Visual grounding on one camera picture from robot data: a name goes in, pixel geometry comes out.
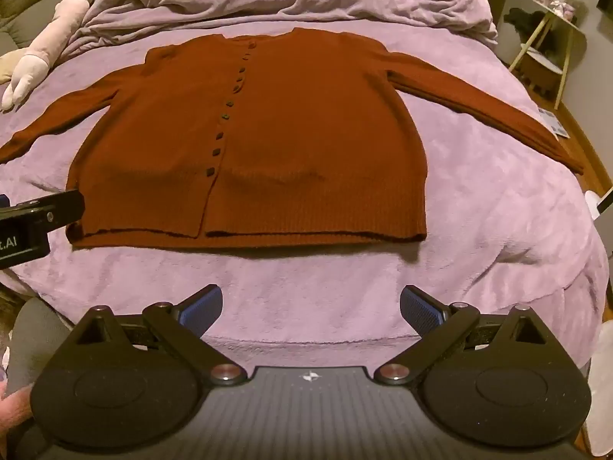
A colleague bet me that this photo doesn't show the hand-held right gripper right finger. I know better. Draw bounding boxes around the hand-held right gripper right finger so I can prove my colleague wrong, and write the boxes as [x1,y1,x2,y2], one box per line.
[372,284,551,387]

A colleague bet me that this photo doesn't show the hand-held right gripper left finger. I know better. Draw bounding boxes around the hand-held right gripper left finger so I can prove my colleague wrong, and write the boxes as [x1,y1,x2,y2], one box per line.
[72,284,248,387]

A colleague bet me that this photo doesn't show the rust orange t-shirt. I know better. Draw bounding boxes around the rust orange t-shirt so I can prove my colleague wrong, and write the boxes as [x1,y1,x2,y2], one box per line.
[0,28,585,250]

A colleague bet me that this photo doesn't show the purple fleece bed blanket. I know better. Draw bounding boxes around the purple fleece bed blanket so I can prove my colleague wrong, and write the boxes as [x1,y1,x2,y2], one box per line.
[0,14,609,370]

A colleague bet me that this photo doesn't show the person's grey trouser leg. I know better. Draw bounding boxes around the person's grey trouser leg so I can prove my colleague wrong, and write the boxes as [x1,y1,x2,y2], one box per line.
[7,297,72,396]

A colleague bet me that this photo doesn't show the white pillow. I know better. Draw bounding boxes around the white pillow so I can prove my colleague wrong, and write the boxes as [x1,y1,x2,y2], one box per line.
[0,0,107,112]

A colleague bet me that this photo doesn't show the printed paper sheet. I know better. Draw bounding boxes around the printed paper sheet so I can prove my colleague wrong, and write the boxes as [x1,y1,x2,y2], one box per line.
[536,107,572,140]

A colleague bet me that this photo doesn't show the white round side table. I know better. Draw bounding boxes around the white round side table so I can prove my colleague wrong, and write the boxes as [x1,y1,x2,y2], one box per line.
[508,0,589,110]

